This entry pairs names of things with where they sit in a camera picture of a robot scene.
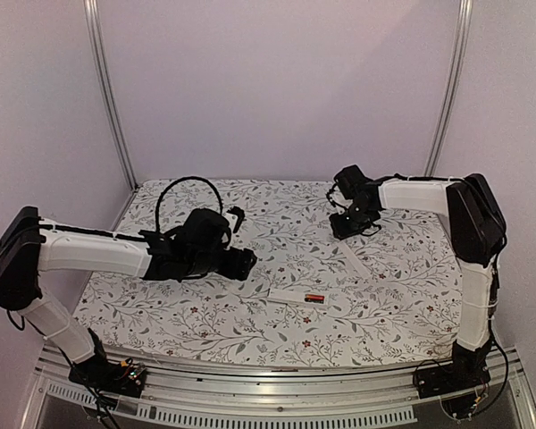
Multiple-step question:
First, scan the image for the front aluminium rail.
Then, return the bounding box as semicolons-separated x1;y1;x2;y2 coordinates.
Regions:
21;345;536;428

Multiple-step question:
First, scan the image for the right aluminium frame post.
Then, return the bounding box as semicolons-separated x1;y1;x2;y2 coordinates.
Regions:
423;0;473;176

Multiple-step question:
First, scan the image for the left black camera cable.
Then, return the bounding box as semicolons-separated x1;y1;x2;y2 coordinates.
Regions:
155;176;224;233

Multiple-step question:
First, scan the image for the aluminium frame post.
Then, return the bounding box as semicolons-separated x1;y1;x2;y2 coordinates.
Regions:
423;0;473;176
83;0;138;191

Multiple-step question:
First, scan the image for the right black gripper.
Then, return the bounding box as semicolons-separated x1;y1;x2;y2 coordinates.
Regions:
330;203;375;240

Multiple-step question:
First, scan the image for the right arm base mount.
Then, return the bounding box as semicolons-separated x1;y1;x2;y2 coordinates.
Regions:
413;355;490;399

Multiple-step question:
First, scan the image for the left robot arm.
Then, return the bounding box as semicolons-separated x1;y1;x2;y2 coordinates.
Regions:
0;206;257;388

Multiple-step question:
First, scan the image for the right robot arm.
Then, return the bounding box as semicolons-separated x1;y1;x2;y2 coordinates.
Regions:
330;165;507;390

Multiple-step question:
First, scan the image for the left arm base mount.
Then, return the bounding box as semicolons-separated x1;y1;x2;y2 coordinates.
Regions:
69;353;147;398

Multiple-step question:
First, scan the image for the floral patterned table mat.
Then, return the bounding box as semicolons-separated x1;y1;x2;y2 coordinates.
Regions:
74;180;462;367

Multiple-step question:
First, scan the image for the left aluminium frame post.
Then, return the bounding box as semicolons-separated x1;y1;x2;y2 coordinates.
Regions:
83;0;138;191

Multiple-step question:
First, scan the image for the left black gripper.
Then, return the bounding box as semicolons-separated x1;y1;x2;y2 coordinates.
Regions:
186;246;256;280

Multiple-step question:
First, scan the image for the red AAA battery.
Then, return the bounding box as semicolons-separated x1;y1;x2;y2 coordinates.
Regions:
305;294;325;304

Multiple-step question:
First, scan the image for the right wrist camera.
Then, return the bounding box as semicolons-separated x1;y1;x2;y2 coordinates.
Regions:
325;183;347;214

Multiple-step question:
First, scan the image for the white remote control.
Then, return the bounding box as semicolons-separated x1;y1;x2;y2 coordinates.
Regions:
266;289;329;308

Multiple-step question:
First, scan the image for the white remote battery cover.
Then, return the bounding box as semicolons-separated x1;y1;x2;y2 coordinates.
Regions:
338;241;367;278

